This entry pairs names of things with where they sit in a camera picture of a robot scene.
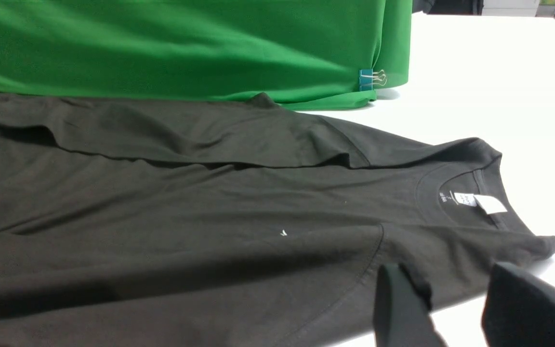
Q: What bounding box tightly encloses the dark gray long-sleeve shirt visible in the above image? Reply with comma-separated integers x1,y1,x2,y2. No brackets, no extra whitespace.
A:
0,93,555,347

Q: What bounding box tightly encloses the green backdrop cloth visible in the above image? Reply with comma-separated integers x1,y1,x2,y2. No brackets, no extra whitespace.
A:
0,0,412,110

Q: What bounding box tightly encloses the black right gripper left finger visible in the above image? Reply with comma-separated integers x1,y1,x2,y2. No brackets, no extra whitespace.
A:
373,263,446,347

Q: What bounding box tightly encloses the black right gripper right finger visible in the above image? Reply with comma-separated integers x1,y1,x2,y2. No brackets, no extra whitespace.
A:
481,262,555,347

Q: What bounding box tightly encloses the blue binder clip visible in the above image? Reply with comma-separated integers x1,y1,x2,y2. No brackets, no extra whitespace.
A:
358,69,387,92

